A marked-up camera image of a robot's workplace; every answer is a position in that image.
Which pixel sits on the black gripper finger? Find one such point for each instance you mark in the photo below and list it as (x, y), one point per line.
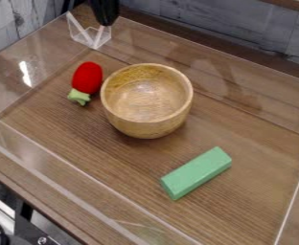
(107, 10)

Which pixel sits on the red felt strawberry toy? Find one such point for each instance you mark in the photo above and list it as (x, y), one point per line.
(87, 82)

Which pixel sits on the light wooden bowl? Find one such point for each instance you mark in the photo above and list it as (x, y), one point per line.
(147, 99)

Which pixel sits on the green rectangular block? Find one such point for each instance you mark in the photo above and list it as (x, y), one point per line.
(197, 172)

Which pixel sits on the clear acrylic corner bracket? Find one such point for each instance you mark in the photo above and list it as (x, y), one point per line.
(92, 37)

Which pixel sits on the clear acrylic tray wall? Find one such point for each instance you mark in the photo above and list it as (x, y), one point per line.
(98, 177)

